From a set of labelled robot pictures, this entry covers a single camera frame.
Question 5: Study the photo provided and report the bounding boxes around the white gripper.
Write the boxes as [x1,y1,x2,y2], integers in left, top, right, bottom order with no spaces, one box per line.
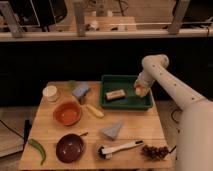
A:
[134,71,153,97]

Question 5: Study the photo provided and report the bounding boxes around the tan rectangular block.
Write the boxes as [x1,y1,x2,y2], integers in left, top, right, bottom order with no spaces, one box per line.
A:
[105,89,125,101]

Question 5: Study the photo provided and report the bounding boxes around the orange yellow apple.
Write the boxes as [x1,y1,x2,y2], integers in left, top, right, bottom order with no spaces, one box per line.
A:
[135,87,142,95]

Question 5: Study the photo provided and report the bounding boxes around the white paper cup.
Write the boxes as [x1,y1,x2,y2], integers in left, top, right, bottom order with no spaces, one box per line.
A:
[42,85,59,102]

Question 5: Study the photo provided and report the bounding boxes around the orange bowl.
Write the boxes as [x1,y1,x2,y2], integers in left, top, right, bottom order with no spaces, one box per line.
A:
[53,102,82,126]

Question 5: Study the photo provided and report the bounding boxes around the green chili pepper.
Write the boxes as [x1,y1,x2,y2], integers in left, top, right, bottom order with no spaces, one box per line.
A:
[28,139,46,164]

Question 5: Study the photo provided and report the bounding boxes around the green plastic tray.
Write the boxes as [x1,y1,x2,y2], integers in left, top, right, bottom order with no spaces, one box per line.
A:
[99,75,153,110]

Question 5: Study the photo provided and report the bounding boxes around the grey folded cloth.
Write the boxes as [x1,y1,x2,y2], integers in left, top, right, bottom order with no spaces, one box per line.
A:
[100,121,123,140]

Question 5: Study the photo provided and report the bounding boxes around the green small object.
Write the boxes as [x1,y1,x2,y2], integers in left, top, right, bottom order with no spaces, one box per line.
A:
[67,80,77,90]

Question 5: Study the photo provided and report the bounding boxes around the blue sponge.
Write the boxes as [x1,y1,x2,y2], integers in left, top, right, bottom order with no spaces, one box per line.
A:
[72,83,90,99]

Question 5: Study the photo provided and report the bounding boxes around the dark purple bowl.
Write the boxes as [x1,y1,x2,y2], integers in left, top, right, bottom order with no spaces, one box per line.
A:
[56,134,85,163]

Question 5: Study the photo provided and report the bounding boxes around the dark brown grape bunch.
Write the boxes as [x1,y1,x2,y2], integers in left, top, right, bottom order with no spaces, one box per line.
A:
[141,145,169,160]

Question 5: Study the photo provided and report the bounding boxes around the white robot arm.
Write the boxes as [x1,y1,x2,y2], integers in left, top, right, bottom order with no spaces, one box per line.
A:
[134,54,213,171]

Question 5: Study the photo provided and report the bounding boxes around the white handled brush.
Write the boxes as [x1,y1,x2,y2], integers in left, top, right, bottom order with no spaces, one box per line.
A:
[97,140,144,159]

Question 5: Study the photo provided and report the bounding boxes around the yellow banana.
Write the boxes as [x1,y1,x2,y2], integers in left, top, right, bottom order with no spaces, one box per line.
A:
[86,104,104,118]

